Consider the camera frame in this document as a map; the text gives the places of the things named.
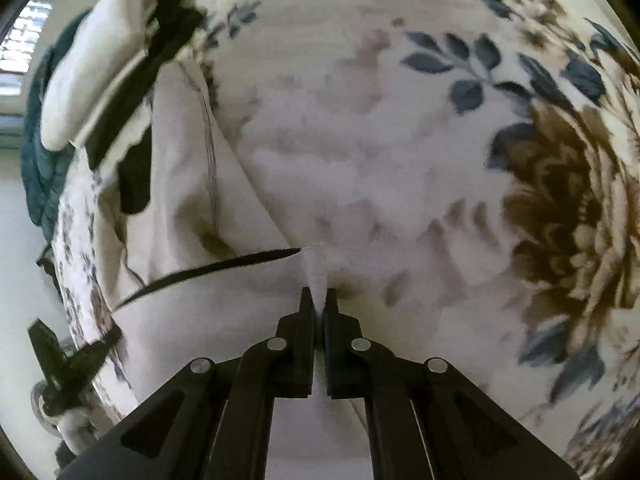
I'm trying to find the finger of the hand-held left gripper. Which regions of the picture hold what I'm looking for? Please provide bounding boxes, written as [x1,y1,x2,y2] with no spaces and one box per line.
[46,326,124,412]
[27,317,67,382]

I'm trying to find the white and black folded cloth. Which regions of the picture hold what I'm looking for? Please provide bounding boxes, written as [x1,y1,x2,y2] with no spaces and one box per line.
[40,0,207,213]

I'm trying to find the floral bedsheet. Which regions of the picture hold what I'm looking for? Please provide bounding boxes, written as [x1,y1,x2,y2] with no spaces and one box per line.
[50,0,640,480]

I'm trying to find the teal quilted blanket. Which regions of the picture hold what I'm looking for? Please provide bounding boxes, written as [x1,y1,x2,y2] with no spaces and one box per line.
[20,10,101,247]

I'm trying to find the cream garment with black trim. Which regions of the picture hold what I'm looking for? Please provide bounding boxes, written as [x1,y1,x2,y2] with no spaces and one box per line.
[92,60,373,480]

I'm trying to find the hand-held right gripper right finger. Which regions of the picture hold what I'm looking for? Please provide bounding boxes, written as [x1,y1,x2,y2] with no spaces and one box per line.
[321,287,582,480]

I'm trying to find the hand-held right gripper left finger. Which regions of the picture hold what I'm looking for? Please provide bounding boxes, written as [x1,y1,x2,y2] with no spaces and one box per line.
[57,287,317,480]

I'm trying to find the window with blinds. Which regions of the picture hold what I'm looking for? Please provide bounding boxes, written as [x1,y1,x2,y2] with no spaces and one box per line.
[0,0,57,117]

